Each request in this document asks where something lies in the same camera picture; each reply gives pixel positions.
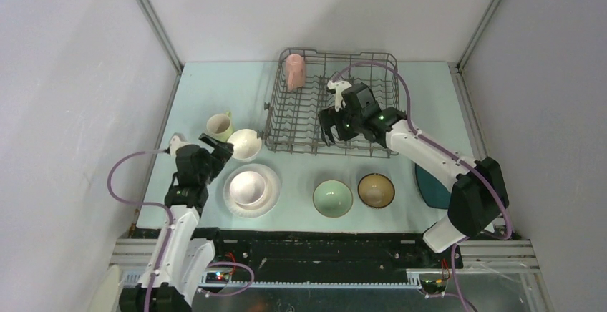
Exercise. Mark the white scalloped plate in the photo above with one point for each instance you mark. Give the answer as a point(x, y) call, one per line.
point(265, 204)

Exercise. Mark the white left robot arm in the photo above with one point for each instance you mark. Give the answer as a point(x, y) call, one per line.
point(168, 284)

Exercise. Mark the right electronics board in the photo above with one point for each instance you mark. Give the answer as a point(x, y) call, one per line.
point(428, 284)

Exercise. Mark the light green ceramic mug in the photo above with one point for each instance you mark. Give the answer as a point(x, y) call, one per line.
point(220, 126)

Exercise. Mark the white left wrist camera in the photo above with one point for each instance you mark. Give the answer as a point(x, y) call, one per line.
point(177, 141)

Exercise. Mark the brown glazed bowl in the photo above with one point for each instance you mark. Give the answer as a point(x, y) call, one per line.
point(376, 190)

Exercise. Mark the small white ribbed bowl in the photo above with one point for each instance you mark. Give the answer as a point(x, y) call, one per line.
point(246, 145)

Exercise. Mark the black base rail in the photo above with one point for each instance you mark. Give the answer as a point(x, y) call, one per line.
point(350, 258)

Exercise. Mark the dark teal square plate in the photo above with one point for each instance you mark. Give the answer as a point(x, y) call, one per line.
point(431, 190)

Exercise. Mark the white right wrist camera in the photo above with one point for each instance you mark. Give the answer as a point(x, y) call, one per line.
point(337, 88)

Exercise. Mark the pink ceramic mug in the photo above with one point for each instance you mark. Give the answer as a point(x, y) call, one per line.
point(295, 72)

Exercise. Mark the light green bowl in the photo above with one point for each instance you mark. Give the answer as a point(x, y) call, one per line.
point(333, 198)

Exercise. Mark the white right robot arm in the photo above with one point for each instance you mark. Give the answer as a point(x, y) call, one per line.
point(476, 187)

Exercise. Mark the electronics board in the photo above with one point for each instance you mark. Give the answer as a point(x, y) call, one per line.
point(217, 278)
point(428, 284)

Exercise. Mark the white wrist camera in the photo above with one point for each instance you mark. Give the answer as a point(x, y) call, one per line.
point(337, 88)
point(177, 141)

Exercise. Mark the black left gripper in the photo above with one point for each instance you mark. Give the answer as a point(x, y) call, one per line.
point(221, 149)

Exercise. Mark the left electronics board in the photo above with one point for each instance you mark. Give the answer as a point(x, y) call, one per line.
point(217, 278)

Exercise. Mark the pale pink bowl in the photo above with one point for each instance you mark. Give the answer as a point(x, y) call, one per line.
point(247, 188)

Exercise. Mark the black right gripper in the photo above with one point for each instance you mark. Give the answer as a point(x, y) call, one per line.
point(330, 117)

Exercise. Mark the grey wire dish rack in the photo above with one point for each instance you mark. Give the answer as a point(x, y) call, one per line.
point(292, 123)

